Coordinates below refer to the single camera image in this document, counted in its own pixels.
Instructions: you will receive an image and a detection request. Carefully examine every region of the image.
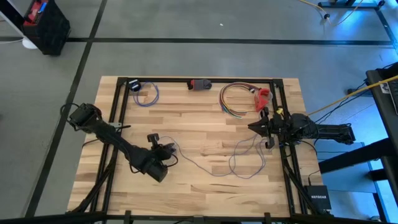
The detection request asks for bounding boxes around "black desk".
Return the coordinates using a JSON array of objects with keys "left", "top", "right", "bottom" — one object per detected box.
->
[{"left": 318, "top": 62, "right": 398, "bottom": 224}]

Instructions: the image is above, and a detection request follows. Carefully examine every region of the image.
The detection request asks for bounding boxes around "black crate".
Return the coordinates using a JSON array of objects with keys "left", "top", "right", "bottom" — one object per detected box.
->
[{"left": 21, "top": 0, "right": 72, "bottom": 57}]

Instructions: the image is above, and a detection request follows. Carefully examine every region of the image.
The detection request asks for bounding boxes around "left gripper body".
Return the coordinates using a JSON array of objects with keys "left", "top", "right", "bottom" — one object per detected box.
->
[{"left": 133, "top": 133, "right": 170, "bottom": 184}]

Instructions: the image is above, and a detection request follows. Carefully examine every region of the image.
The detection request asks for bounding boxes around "long blue cord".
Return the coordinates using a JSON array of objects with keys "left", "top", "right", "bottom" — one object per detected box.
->
[{"left": 158, "top": 134, "right": 274, "bottom": 180}]

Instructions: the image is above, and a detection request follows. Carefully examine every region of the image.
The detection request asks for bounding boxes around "multicolour wire bundle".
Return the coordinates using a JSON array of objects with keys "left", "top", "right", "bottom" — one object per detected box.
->
[{"left": 217, "top": 82, "right": 261, "bottom": 119}]

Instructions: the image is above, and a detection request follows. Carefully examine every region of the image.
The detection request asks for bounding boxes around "black Netgear switch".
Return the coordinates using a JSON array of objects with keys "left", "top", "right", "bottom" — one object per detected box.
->
[{"left": 303, "top": 185, "right": 333, "bottom": 211}]

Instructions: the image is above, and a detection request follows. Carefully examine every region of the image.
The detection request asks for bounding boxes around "long yellow cable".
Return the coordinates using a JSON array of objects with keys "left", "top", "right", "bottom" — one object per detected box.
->
[{"left": 307, "top": 74, "right": 398, "bottom": 116}]

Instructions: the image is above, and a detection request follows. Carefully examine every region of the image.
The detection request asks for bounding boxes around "grey red pouch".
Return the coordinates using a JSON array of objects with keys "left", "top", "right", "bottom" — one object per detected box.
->
[{"left": 187, "top": 78, "right": 213, "bottom": 91}]

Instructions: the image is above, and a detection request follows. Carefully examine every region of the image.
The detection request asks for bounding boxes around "black keyboard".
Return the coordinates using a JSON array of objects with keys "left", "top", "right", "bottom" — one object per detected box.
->
[{"left": 388, "top": 80, "right": 398, "bottom": 116}]

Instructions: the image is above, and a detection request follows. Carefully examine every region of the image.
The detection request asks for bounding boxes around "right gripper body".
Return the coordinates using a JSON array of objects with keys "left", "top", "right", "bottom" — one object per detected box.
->
[{"left": 262, "top": 107, "right": 293, "bottom": 149}]

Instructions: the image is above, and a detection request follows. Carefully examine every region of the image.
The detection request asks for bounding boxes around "white stand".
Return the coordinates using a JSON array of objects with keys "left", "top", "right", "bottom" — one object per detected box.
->
[{"left": 0, "top": 0, "right": 40, "bottom": 50}]

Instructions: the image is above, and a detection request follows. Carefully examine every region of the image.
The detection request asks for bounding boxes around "black station base frame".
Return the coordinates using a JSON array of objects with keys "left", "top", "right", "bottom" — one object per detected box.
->
[{"left": 317, "top": 0, "right": 398, "bottom": 50}]

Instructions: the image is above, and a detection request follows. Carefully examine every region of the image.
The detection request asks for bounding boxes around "yellow cable with black plug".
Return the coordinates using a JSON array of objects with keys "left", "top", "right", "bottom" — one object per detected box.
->
[{"left": 298, "top": 0, "right": 364, "bottom": 27}]

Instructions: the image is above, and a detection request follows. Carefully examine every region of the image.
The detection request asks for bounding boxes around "red plastic holder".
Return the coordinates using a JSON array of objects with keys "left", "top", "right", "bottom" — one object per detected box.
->
[{"left": 254, "top": 88, "right": 274, "bottom": 113}]

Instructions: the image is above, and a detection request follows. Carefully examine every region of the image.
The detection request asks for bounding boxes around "red case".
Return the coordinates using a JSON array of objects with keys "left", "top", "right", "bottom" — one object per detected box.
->
[{"left": 23, "top": 0, "right": 50, "bottom": 27}]

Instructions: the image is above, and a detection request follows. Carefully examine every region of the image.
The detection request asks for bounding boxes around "short blue cord coil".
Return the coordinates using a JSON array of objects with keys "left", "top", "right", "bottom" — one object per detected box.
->
[{"left": 132, "top": 81, "right": 160, "bottom": 108}]

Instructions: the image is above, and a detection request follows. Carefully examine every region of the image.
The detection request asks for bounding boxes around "black aluminium frame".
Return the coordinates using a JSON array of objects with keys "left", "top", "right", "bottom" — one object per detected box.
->
[{"left": 0, "top": 76, "right": 398, "bottom": 224}]

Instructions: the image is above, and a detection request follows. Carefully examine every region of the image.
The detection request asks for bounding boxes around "black blue white adapter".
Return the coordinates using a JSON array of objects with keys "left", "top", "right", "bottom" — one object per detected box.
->
[{"left": 127, "top": 78, "right": 142, "bottom": 92}]

